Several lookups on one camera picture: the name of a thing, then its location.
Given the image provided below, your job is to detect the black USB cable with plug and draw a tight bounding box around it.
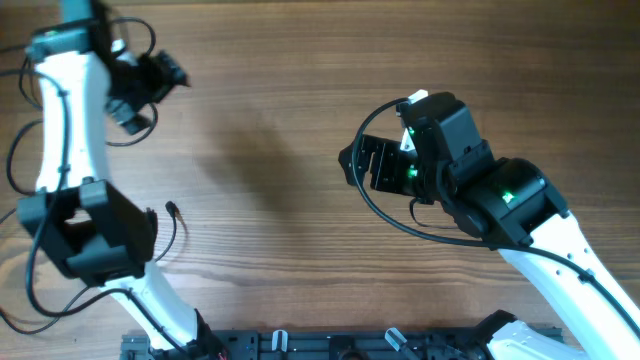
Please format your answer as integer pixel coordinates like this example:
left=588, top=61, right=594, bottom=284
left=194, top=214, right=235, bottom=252
left=0, top=16, right=157, bottom=111

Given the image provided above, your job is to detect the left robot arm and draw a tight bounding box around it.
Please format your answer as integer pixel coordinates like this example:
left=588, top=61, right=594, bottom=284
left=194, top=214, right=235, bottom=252
left=17, top=1, right=226, bottom=359

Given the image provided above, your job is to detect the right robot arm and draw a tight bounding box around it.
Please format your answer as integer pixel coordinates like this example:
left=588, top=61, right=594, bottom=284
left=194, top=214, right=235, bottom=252
left=338, top=90, right=639, bottom=359

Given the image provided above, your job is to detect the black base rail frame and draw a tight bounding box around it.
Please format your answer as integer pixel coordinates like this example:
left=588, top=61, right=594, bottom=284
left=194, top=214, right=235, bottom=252
left=119, top=324, right=564, bottom=360

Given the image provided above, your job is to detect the right camera black cable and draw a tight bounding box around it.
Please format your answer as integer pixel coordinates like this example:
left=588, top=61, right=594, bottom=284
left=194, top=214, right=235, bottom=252
left=350, top=97, right=640, bottom=336

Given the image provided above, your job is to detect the camera black cable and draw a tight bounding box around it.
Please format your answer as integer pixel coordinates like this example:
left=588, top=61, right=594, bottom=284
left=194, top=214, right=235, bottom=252
left=350, top=97, right=640, bottom=336
left=0, top=69, right=191, bottom=359

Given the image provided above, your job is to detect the left camera black cable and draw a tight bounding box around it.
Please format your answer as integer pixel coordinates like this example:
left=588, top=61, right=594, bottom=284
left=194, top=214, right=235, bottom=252
left=0, top=69, right=191, bottom=359

